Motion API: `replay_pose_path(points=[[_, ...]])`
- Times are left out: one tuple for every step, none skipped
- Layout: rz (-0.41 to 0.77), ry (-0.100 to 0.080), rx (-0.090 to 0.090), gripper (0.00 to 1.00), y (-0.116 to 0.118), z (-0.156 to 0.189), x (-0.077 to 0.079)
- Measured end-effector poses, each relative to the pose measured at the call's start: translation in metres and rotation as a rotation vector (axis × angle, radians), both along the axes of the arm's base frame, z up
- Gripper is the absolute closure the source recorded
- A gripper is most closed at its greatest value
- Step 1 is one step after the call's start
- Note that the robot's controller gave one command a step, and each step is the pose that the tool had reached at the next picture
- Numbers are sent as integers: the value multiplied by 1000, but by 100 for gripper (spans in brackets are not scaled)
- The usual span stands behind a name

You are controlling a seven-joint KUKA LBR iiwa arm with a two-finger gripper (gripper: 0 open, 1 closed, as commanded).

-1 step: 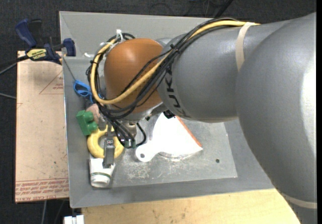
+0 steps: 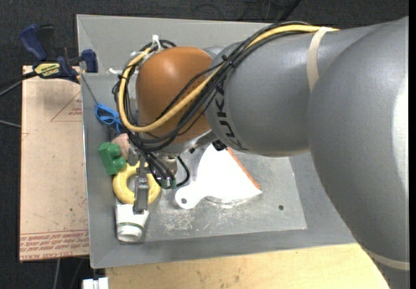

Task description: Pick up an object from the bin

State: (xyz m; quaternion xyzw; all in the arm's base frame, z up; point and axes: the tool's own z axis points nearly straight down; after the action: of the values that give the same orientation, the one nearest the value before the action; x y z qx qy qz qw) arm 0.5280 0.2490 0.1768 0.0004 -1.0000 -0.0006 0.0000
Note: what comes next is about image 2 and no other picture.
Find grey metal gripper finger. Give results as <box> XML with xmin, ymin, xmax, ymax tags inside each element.
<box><xmin>133</xmin><ymin>182</ymin><xmax>150</xmax><ymax>215</ymax></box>

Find pink beige round toy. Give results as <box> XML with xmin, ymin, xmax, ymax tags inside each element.
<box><xmin>111</xmin><ymin>132</ymin><xmax>131</xmax><ymax>159</ymax></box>

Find green toy block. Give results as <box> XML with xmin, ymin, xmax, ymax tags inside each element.
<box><xmin>97</xmin><ymin>142</ymin><xmax>128</xmax><ymax>176</ymax></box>

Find white paper cup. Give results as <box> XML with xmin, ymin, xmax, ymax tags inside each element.
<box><xmin>114</xmin><ymin>203</ymin><xmax>151</xmax><ymax>244</ymax></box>

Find blue sunglasses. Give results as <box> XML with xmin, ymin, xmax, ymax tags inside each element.
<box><xmin>94</xmin><ymin>103</ymin><xmax>125</xmax><ymax>134</ymax></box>

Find brown cardboard board, red print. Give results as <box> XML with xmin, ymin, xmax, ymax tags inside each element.
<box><xmin>19</xmin><ymin>64</ymin><xmax>90</xmax><ymax>262</ymax></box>

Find white paddle cutting board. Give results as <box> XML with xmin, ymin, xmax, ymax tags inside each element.
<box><xmin>174</xmin><ymin>144</ymin><xmax>263</xmax><ymax>211</ymax></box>

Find grey metal bin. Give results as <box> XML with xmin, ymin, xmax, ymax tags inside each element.
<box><xmin>76</xmin><ymin>14</ymin><xmax>356</xmax><ymax>270</ymax></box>

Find yellow ring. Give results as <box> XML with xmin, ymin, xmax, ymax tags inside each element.
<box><xmin>112</xmin><ymin>162</ymin><xmax>163</xmax><ymax>205</ymax></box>

